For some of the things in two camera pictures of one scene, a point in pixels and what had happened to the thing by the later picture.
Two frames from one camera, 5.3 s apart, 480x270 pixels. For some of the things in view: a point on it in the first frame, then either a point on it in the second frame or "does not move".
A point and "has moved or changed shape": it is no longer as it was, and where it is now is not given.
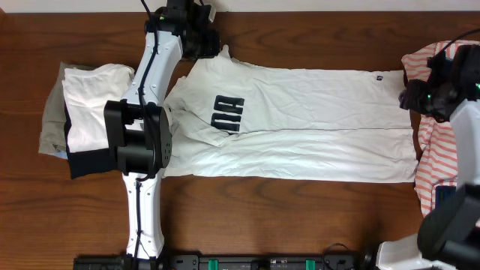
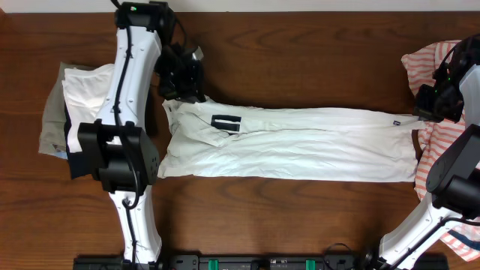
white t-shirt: (235, 120) has moved or changed shape
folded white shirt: (86, 89) does not move
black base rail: (202, 262) does not move
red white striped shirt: (435, 166) does not move
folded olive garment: (52, 136) does not move
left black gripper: (210, 45) to (190, 89)
